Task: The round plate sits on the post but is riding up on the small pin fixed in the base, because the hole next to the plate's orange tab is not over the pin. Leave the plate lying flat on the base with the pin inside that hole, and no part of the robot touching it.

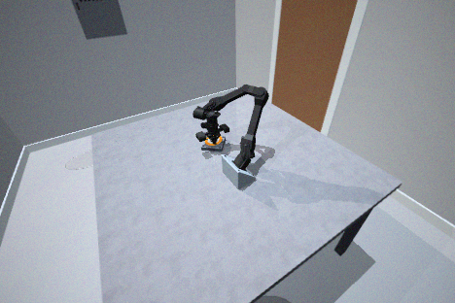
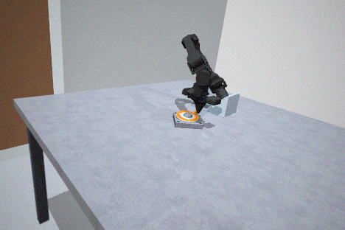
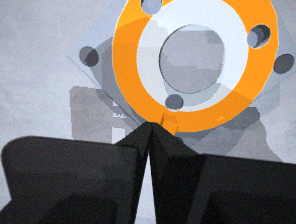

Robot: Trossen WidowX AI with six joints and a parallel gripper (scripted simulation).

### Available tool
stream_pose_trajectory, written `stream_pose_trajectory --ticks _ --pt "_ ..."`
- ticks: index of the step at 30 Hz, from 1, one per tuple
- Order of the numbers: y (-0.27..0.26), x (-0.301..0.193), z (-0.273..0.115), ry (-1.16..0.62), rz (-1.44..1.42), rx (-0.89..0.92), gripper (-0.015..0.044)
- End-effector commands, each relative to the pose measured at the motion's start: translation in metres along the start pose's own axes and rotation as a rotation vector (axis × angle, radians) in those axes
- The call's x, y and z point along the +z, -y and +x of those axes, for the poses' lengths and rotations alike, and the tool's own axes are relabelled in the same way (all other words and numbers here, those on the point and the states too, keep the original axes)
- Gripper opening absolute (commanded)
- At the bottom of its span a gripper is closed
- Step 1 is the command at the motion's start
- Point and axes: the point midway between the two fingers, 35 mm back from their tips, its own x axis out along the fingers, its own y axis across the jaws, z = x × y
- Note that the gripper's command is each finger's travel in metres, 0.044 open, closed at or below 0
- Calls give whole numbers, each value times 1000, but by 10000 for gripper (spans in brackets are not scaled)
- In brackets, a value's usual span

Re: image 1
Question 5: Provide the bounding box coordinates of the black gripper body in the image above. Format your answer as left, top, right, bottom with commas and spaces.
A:
195, 121, 229, 142

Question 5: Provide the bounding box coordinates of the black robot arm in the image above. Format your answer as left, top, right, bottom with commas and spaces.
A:
192, 84, 269, 171

